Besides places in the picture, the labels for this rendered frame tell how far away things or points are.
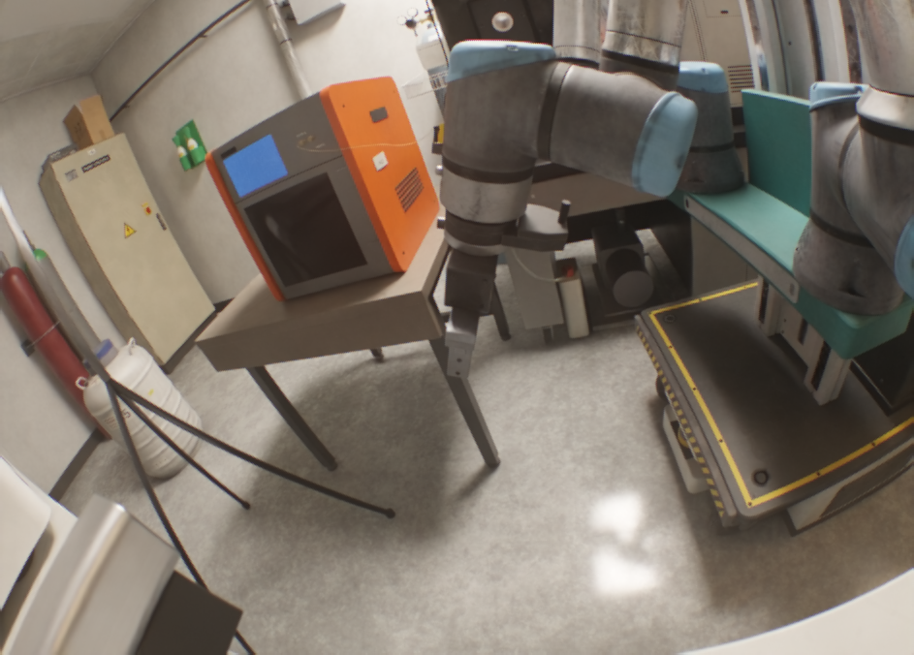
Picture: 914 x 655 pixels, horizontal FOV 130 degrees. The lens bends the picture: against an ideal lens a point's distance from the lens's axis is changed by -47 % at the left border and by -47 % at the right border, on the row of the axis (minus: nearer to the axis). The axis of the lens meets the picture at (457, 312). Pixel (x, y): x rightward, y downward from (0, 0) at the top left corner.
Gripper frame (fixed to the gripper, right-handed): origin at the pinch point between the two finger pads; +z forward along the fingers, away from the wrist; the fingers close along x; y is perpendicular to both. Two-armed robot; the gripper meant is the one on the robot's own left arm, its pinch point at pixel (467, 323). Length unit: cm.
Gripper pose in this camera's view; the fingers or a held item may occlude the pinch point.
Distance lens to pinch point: 52.0
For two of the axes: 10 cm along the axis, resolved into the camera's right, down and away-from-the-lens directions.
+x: -1.6, 6.6, -7.3
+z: -0.7, 7.3, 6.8
